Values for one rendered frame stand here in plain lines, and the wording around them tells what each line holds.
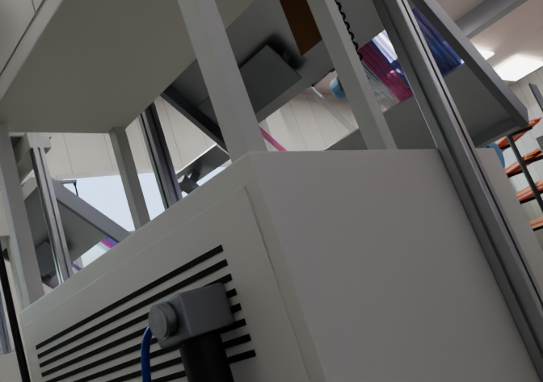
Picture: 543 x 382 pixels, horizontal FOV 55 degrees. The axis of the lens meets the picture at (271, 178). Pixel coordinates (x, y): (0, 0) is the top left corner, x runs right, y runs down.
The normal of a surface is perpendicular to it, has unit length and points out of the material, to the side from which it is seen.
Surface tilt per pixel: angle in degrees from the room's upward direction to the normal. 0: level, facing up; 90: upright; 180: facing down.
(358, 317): 90
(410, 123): 135
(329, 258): 90
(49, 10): 90
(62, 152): 90
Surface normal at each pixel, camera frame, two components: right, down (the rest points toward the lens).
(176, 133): 0.59, -0.40
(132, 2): 0.32, 0.92
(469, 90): -0.26, 0.68
